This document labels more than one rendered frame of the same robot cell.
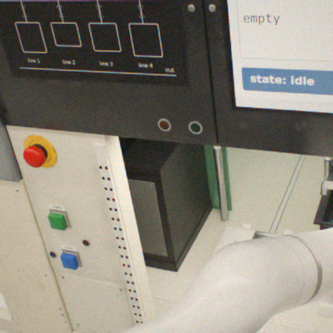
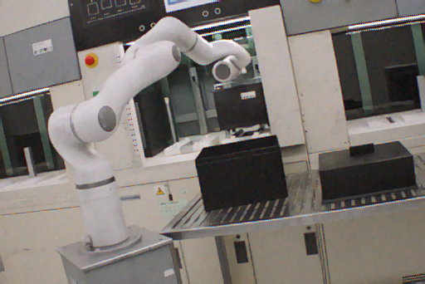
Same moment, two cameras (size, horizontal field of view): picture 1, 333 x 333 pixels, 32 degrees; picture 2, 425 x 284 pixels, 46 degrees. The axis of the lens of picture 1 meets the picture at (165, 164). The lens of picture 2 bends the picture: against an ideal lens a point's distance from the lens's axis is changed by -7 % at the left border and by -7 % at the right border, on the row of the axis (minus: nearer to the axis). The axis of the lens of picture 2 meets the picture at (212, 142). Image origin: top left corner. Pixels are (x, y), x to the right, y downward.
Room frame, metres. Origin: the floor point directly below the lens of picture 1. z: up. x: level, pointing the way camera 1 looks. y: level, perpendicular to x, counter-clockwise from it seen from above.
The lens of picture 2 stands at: (-1.37, 0.32, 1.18)
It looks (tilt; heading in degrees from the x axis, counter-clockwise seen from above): 7 degrees down; 346
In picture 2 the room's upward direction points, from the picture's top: 11 degrees counter-clockwise
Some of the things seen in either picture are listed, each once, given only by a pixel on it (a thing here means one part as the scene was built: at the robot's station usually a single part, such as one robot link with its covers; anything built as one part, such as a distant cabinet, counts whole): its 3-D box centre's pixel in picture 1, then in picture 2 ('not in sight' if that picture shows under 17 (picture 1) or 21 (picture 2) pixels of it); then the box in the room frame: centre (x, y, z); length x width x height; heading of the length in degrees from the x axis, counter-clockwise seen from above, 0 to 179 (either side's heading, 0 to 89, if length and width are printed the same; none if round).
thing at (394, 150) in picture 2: not in sight; (363, 164); (0.07, -0.50, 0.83); 0.29 x 0.29 x 0.13; 64
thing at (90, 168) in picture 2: not in sight; (80, 144); (0.18, 0.33, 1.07); 0.19 x 0.12 x 0.24; 41
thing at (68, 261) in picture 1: (70, 259); not in sight; (0.89, 0.21, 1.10); 0.03 x 0.02 x 0.03; 62
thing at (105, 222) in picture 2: not in sight; (103, 214); (0.16, 0.31, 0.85); 0.19 x 0.19 x 0.18
